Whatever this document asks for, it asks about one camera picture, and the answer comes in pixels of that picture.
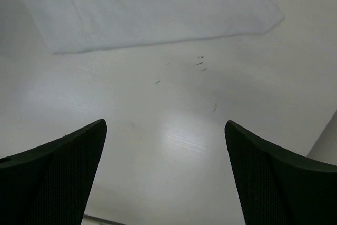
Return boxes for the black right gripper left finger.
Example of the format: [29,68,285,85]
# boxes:
[1,119,107,224]

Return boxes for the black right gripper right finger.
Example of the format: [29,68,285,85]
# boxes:
[224,121,336,224]

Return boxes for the white skirt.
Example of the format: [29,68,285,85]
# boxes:
[21,0,284,54]

